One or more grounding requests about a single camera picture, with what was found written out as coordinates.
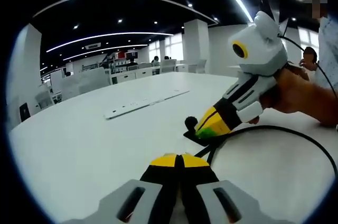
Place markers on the group of white office chairs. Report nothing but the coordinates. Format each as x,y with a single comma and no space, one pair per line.
89,81

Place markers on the black office chair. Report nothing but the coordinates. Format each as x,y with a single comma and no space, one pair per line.
24,111

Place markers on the ceiling air vent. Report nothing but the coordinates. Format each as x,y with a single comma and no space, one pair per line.
92,46

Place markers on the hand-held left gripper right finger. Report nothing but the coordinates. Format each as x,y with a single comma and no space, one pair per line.
227,203

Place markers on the person's white patterned shirt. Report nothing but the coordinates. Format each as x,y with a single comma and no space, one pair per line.
328,49

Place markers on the shelf with boxes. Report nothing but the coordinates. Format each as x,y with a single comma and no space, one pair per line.
118,61

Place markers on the white flat strip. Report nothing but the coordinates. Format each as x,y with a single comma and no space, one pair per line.
137,105

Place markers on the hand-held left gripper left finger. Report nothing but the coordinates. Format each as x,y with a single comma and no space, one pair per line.
124,200

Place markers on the white square pillar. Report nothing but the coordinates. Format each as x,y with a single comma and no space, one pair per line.
195,47

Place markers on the curved ceiling light strip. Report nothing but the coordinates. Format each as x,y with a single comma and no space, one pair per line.
105,35

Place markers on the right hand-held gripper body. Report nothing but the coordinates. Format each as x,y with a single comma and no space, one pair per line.
261,49

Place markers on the white desk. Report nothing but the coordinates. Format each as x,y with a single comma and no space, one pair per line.
92,142

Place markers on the person's right hand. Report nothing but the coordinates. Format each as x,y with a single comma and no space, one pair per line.
290,94

